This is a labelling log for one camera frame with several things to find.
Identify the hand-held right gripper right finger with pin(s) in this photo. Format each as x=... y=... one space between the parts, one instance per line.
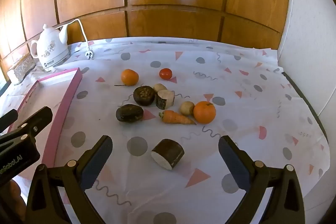
x=233 y=163

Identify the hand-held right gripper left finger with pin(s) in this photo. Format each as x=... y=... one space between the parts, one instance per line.
x=92 y=163

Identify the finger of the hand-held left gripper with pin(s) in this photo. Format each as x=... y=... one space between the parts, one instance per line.
x=39 y=119
x=9 y=119

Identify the pink shallow tray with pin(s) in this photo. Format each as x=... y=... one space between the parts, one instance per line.
x=65 y=98

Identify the dark round radish piece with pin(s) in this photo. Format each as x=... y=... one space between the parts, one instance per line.
x=143 y=96

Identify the small orange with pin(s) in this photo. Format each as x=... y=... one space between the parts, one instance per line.
x=129 y=77

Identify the red tomato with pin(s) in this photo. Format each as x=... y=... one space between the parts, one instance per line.
x=165 y=73

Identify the clear patterned tissue box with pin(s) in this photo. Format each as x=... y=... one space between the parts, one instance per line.
x=21 y=69

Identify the large orange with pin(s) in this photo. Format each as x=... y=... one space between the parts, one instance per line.
x=204 y=112

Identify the dark flat radish piece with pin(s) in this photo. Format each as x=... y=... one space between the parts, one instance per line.
x=129 y=113

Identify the dark radish piece white cut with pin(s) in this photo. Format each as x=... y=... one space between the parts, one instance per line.
x=168 y=153

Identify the white ceramic electric kettle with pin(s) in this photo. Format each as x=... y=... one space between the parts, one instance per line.
x=51 y=49

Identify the orange carrot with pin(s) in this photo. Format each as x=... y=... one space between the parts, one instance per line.
x=177 y=118

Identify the white patterned tablecloth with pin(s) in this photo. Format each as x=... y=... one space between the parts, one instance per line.
x=223 y=77

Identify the small round potato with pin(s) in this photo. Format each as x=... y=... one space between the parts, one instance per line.
x=159 y=87

